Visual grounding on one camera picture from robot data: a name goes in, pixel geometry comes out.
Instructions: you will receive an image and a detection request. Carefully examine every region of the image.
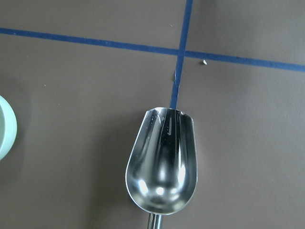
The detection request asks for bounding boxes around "mint green bowl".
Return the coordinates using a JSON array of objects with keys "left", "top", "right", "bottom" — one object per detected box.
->
[{"left": 0, "top": 96, "right": 17, "bottom": 160}]

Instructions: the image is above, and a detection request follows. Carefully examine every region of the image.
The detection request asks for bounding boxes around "metal ice scoop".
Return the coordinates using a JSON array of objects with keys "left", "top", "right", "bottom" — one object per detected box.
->
[{"left": 125, "top": 107, "right": 198, "bottom": 229}]

